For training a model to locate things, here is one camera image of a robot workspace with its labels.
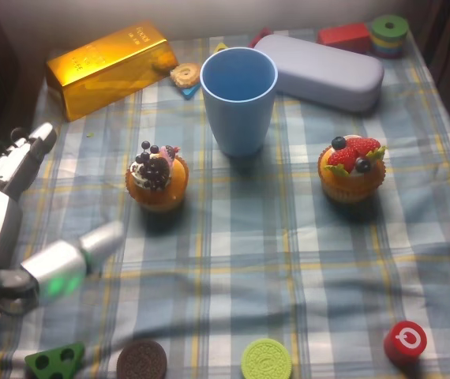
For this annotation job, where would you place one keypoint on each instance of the cupcake with dark berries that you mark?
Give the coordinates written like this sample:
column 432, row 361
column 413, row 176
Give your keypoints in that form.
column 158, row 189

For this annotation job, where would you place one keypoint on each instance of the cupcake with strawberries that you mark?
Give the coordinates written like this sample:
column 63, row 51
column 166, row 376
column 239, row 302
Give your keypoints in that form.
column 351, row 181

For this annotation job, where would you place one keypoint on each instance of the blue plastic cup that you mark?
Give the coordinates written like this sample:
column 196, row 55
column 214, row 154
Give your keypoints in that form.
column 241, row 118

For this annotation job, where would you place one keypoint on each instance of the green triangle block with holes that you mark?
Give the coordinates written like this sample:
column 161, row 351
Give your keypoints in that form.
column 53, row 355

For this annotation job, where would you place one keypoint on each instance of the gold bar box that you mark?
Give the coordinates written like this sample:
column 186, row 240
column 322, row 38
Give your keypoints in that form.
column 102, row 75

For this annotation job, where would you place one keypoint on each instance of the brown sandwich cookie toy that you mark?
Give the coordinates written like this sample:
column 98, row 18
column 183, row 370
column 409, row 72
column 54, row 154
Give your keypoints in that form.
column 142, row 361

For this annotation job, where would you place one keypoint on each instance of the blue triangle block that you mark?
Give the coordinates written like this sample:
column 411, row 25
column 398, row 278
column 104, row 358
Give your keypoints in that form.
column 189, row 93

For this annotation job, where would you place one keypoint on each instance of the round beige biscuit toy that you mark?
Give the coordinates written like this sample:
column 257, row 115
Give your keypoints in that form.
column 185, row 75

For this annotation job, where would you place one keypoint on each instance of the yellow triangle block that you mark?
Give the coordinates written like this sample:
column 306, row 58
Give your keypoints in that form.
column 221, row 48

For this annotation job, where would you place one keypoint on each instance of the green sandwich cookie toy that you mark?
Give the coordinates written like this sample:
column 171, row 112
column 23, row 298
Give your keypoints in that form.
column 266, row 361

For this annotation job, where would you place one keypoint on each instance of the red triangle block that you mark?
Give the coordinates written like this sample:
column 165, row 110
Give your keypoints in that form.
column 260, row 38

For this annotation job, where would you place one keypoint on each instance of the lavender glasses case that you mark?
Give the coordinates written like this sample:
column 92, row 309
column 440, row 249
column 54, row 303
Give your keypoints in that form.
column 327, row 71

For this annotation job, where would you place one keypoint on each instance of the red rectangular block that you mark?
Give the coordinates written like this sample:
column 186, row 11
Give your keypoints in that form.
column 343, row 37

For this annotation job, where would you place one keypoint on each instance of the red cylinder with white mark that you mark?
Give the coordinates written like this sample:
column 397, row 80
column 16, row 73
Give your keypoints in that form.
column 404, row 343

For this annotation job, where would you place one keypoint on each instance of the colourful stacked rings toy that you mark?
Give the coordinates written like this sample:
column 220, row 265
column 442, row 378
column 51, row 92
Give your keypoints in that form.
column 388, row 43

